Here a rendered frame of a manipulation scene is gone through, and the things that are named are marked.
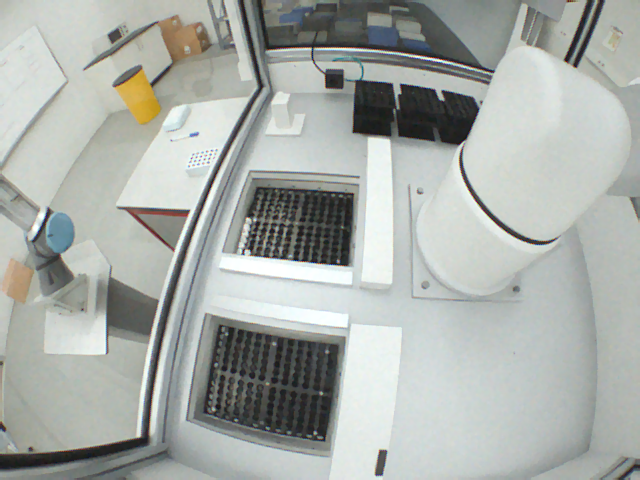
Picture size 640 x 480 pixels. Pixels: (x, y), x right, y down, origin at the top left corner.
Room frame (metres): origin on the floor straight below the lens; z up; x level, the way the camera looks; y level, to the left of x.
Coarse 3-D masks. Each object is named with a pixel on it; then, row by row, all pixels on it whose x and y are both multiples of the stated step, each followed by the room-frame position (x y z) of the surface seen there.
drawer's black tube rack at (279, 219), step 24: (264, 192) 0.36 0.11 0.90; (312, 192) 0.34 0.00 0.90; (336, 192) 0.34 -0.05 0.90; (264, 216) 0.30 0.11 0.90; (288, 216) 0.29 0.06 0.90; (312, 216) 0.30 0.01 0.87; (336, 216) 0.28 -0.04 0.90; (264, 240) 0.24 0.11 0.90; (288, 240) 0.25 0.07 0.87; (312, 240) 0.23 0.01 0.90; (336, 240) 0.22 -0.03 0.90; (336, 264) 0.17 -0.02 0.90
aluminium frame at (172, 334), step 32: (256, 0) 0.73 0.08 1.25; (256, 32) 0.69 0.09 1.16; (256, 64) 0.68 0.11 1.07; (384, 64) 0.65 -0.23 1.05; (416, 64) 0.63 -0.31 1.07; (448, 64) 0.60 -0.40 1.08; (256, 96) 0.63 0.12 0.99; (224, 160) 0.40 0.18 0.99; (224, 192) 0.33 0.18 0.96; (192, 256) 0.18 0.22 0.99; (192, 288) 0.13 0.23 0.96; (160, 352) 0.02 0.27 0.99; (160, 384) -0.04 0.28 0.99; (160, 416) -0.09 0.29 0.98; (128, 448) -0.15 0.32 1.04; (160, 448) -0.16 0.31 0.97
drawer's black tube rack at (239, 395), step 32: (224, 352) 0.02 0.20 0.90; (256, 352) 0.02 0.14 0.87; (288, 352) 0.02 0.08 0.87; (320, 352) 0.02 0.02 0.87; (224, 384) -0.04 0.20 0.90; (256, 384) -0.03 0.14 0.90; (288, 384) -0.04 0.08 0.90; (320, 384) -0.04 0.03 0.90; (224, 416) -0.10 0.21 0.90; (256, 416) -0.10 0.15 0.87; (288, 416) -0.10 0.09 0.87; (320, 416) -0.10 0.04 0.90
